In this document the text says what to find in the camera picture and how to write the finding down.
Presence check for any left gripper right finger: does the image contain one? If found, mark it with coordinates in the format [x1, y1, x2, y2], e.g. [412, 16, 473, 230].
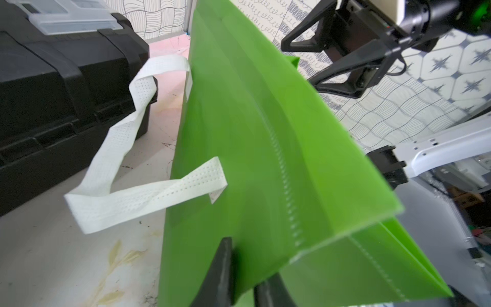
[254, 273, 297, 307]

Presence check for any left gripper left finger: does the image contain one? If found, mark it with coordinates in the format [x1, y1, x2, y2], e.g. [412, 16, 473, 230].
[191, 237, 234, 307]

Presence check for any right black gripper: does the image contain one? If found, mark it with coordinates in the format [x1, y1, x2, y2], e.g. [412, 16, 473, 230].
[281, 0, 407, 100]

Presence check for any green insulated delivery bag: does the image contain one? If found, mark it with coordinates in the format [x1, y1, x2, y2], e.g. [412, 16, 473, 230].
[64, 0, 454, 307]

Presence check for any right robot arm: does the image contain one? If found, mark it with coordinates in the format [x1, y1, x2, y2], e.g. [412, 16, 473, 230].
[281, 1, 490, 185]

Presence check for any black plastic toolbox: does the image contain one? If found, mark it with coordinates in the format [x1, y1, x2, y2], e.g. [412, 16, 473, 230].
[1, 1, 150, 214]

